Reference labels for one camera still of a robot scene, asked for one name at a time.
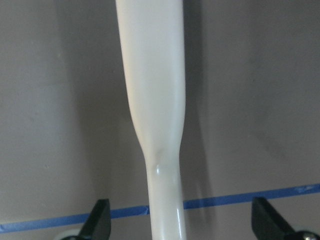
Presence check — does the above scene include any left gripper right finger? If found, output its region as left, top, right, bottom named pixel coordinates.
left=251, top=197, right=300, bottom=240

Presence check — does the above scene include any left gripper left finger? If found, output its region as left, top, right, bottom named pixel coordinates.
left=77, top=199, right=111, bottom=240

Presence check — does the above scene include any white hand brush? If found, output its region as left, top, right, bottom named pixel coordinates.
left=116, top=0, right=187, bottom=240

